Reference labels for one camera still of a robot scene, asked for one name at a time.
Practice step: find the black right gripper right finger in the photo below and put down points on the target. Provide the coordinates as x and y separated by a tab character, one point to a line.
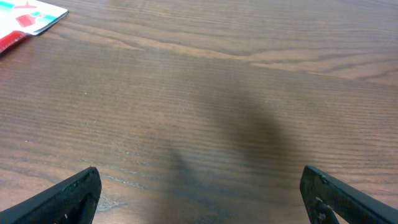
325	197

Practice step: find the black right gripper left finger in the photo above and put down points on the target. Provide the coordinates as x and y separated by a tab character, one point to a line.
74	200

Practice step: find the red dustpan brush package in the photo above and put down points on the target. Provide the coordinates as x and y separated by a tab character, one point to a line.
21	18

